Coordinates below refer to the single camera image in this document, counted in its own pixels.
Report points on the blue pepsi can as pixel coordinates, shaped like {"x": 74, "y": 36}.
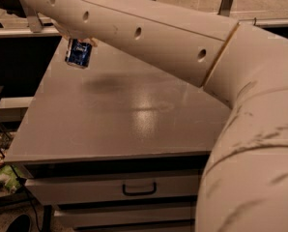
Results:
{"x": 78, "y": 53}

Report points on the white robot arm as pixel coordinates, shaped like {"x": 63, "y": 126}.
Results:
{"x": 244, "y": 187}

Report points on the black office chair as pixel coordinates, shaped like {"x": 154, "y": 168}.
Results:
{"x": 12, "y": 7}

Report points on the grey drawer cabinet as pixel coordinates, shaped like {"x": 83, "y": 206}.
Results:
{"x": 120, "y": 121}

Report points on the snack bags on floor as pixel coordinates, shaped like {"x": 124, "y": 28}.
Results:
{"x": 8, "y": 177}

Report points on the black shoe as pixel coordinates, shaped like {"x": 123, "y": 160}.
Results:
{"x": 21, "y": 224}

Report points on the left metal bracket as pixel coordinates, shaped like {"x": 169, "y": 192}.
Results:
{"x": 33, "y": 19}

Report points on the right metal bracket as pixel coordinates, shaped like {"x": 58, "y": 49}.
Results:
{"x": 227, "y": 0}

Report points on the black drawer handle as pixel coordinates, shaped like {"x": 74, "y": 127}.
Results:
{"x": 138, "y": 190}

